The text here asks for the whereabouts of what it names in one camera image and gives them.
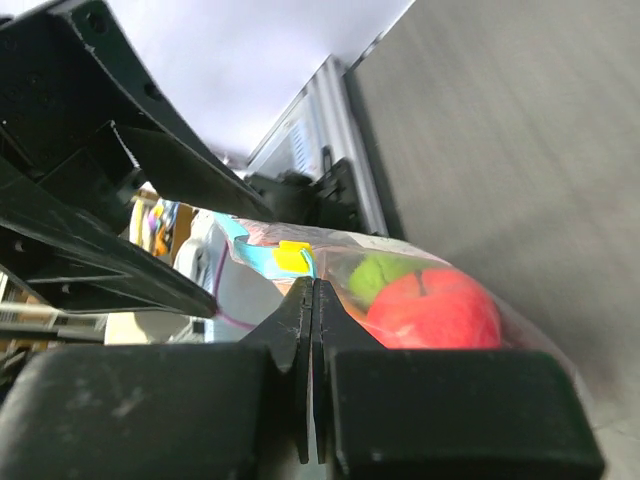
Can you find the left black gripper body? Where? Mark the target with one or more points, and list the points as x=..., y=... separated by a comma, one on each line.
x=67, y=73

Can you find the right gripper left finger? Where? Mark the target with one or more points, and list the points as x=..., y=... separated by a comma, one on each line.
x=234, y=410

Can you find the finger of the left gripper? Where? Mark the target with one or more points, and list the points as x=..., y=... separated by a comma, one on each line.
x=180, y=167
x=66, y=258

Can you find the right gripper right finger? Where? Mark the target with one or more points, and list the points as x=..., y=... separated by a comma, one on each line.
x=441, y=414

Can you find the red toy apple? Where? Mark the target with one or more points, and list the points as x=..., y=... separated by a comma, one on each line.
x=436, y=308

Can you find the clear zip top bag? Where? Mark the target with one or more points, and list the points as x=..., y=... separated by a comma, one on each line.
x=271, y=256

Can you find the green toy fruit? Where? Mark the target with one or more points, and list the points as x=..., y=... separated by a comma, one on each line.
x=376, y=271

